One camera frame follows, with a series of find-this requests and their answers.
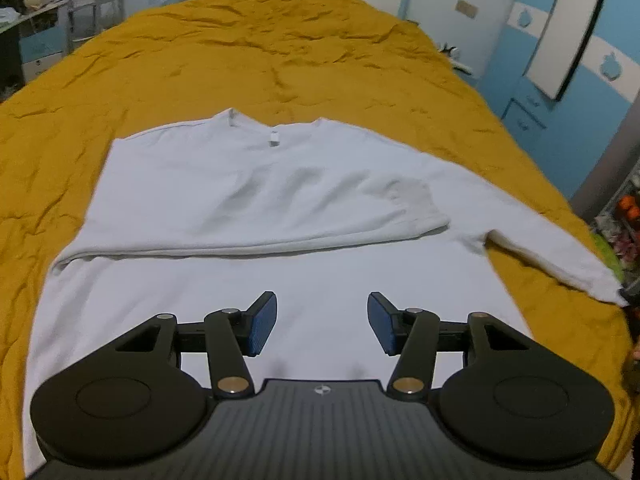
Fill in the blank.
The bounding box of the white Nevada sweatshirt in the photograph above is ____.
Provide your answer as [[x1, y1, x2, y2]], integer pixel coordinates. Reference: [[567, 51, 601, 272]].
[[23, 110, 624, 479]]

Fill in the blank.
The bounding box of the blue wardrobe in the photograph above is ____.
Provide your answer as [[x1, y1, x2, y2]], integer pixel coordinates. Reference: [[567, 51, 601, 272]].
[[477, 0, 639, 198]]

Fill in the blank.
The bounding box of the mustard yellow quilt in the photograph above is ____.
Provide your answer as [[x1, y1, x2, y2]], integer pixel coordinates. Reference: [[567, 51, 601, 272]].
[[0, 0, 640, 480]]

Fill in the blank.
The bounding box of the white blue desk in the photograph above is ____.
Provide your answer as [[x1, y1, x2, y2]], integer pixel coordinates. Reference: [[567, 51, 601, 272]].
[[1, 0, 68, 101]]

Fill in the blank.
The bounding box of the grey metal stool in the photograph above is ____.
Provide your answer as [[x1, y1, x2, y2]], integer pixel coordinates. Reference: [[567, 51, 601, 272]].
[[66, 0, 126, 52]]

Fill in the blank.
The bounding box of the beige wall switch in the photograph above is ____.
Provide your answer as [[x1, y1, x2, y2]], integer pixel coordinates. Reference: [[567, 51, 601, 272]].
[[454, 0, 478, 20]]

